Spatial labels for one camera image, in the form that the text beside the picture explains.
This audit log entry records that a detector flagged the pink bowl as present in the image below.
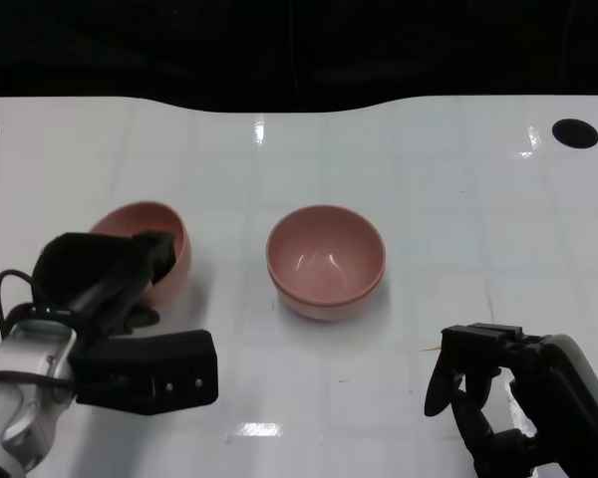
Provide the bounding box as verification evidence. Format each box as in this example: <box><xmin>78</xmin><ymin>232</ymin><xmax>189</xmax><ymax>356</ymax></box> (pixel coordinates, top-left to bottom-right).
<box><xmin>265</xmin><ymin>203</ymin><xmax>388</xmax><ymax>304</ymax></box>
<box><xmin>271</xmin><ymin>271</ymin><xmax>383</xmax><ymax>322</ymax></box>
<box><xmin>87</xmin><ymin>200</ymin><xmax>193</xmax><ymax>308</ymax></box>

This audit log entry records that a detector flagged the black cloth backdrop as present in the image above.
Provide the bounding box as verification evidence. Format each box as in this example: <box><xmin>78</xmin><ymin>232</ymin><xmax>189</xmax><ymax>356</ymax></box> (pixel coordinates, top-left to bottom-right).
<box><xmin>0</xmin><ymin>0</ymin><xmax>598</xmax><ymax>115</ymax></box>

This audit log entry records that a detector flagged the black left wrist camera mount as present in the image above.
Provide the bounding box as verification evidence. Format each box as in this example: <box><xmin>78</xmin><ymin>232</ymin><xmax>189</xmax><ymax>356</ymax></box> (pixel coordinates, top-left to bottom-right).
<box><xmin>72</xmin><ymin>328</ymin><xmax>219</xmax><ymax>417</ymax></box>

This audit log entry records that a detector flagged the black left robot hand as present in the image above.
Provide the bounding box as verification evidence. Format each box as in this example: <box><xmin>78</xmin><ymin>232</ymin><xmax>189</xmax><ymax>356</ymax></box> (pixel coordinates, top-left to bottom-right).
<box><xmin>32</xmin><ymin>231</ymin><xmax>177</xmax><ymax>345</ymax></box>

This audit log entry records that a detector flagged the black round table grommet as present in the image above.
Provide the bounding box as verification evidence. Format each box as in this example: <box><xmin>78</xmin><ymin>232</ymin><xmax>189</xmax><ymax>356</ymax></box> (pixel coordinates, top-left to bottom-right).
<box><xmin>551</xmin><ymin>118</ymin><xmax>598</xmax><ymax>149</ymax></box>

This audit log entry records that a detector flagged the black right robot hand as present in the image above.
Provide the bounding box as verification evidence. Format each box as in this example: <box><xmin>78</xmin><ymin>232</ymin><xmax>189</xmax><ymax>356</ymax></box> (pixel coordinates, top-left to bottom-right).
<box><xmin>424</xmin><ymin>322</ymin><xmax>598</xmax><ymax>478</ymax></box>

